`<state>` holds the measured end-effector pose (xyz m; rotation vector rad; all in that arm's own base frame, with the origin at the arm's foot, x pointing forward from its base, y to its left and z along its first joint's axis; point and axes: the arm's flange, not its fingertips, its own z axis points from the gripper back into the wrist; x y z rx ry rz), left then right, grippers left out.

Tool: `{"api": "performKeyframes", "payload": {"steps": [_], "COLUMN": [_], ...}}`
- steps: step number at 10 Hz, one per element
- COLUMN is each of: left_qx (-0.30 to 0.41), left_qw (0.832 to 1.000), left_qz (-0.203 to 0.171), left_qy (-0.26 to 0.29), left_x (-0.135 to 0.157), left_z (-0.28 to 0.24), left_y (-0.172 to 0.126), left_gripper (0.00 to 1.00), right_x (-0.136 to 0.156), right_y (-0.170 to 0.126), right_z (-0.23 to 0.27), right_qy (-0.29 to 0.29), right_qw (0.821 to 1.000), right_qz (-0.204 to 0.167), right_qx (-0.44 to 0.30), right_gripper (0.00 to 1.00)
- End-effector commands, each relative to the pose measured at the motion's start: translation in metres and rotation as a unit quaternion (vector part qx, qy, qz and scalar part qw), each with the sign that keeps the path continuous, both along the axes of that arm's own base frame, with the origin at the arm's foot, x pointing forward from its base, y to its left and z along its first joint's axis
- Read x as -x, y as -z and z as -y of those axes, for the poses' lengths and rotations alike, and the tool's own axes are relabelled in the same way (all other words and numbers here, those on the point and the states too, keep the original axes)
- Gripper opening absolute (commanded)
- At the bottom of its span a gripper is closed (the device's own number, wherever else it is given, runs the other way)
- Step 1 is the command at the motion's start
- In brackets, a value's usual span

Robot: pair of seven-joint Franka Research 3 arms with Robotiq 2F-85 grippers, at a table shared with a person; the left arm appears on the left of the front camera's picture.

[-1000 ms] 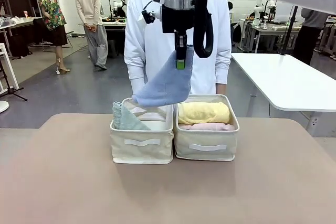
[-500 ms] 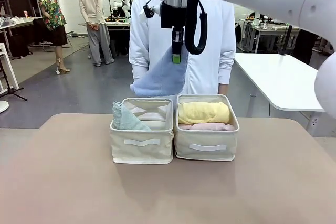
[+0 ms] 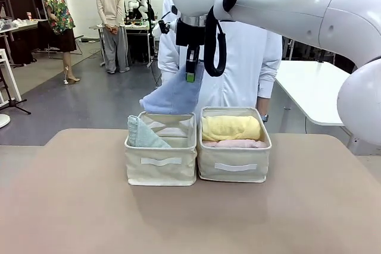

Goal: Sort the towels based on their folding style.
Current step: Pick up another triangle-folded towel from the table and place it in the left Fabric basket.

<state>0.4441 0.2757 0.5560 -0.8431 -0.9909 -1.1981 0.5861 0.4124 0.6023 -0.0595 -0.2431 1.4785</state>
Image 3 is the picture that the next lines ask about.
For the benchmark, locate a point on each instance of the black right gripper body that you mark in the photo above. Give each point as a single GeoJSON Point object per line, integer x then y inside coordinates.
{"type": "Point", "coordinates": [187, 35]}

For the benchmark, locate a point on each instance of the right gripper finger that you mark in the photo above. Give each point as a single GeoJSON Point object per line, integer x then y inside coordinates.
{"type": "Point", "coordinates": [190, 66]}
{"type": "Point", "coordinates": [198, 53]}

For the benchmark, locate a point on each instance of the blue triangle-folded towel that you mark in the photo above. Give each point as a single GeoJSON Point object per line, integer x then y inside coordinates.
{"type": "Point", "coordinates": [175, 96]}

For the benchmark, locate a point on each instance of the yellow towel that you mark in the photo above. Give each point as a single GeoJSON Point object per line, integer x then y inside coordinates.
{"type": "Point", "coordinates": [229, 127]}

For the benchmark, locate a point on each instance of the green triangle-folded towel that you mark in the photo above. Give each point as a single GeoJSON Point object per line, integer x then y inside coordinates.
{"type": "Point", "coordinates": [143, 138]}

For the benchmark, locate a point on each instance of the pink towel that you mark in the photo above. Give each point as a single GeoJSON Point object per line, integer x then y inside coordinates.
{"type": "Point", "coordinates": [232, 144]}

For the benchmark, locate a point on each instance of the person's left forearm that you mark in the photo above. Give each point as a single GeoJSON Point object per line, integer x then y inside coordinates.
{"type": "Point", "coordinates": [266, 87]}

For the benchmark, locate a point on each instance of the person in white hoodie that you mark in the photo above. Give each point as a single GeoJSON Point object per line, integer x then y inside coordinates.
{"type": "Point", "coordinates": [241, 63]}

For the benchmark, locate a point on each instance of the background work table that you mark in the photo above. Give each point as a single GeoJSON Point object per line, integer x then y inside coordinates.
{"type": "Point", "coordinates": [137, 26]}

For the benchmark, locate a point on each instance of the person in beige sweater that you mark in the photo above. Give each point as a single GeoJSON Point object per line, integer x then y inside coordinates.
{"type": "Point", "coordinates": [111, 7]}

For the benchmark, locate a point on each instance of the black wristwatch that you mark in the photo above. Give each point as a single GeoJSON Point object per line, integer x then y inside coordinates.
{"type": "Point", "coordinates": [265, 117]}

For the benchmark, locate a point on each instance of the beige fabric storage bin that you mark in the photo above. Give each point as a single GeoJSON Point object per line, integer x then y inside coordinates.
{"type": "Point", "coordinates": [235, 173]}
{"type": "Point", "coordinates": [160, 173]}

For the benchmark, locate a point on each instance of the white side table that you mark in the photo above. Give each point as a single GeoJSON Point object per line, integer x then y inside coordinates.
{"type": "Point", "coordinates": [309, 87]}

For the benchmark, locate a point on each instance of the person in floral shirt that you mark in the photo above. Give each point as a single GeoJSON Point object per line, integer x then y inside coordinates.
{"type": "Point", "coordinates": [59, 13]}

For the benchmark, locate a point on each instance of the black floor tripod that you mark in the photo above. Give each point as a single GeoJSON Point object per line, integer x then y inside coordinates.
{"type": "Point", "coordinates": [13, 102]}

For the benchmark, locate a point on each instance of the white round fan base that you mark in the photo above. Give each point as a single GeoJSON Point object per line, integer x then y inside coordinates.
{"type": "Point", "coordinates": [3, 120]}

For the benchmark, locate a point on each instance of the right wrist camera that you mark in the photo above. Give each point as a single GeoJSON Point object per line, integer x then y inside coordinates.
{"type": "Point", "coordinates": [163, 26]}

